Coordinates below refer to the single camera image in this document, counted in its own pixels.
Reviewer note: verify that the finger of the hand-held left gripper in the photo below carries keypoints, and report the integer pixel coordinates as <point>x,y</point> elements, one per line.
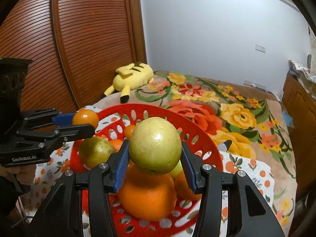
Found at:
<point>61,119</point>
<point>76,131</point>

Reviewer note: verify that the yellow-green pear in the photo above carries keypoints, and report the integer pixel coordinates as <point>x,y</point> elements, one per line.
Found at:
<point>95,151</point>

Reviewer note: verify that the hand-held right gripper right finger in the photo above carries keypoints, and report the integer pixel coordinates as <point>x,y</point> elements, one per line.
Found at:
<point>188,170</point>

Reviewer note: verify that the blue cloth piece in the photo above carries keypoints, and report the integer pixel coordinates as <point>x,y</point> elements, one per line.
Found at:
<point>287,121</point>

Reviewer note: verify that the floral blanket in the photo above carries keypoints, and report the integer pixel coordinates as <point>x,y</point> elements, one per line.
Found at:
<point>222,98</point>

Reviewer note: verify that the orange-print white tablecloth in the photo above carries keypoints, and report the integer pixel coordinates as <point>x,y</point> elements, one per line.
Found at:
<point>246,172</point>

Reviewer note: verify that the red perforated plastic basket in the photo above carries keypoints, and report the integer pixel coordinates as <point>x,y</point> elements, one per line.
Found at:
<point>153,109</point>

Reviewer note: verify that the small green fruit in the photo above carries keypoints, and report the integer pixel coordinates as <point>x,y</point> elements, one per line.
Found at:
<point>178,170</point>

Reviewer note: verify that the wooden cabinet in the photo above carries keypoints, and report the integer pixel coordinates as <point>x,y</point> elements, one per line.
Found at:
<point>301,118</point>

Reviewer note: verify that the pile of boxes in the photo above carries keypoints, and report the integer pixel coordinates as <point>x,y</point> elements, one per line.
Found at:
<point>300,69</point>

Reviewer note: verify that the white wall switch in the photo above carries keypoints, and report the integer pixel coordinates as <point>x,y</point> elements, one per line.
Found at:
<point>260,48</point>

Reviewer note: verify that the wooden louvred wardrobe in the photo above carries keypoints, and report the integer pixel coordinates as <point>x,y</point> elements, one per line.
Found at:
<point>86,42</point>

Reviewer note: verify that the large orange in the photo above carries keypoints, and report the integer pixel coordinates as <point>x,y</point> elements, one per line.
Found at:
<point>148,195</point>
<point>181,185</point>

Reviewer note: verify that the person's left hand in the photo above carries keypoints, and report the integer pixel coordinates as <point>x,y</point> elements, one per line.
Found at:
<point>24,176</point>

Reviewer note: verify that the large green apple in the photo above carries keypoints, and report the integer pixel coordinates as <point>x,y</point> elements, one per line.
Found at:
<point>155,145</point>

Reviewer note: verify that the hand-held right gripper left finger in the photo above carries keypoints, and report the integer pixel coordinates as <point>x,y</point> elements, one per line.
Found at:
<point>122,167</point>

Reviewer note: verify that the small round desk fan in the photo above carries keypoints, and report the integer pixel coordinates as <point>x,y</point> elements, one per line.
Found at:
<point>309,60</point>

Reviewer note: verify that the medium mandarin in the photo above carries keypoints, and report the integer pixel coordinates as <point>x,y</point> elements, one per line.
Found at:
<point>116,144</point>

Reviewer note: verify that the small mandarin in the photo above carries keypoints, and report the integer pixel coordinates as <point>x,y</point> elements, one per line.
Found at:
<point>129,131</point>
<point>86,118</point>

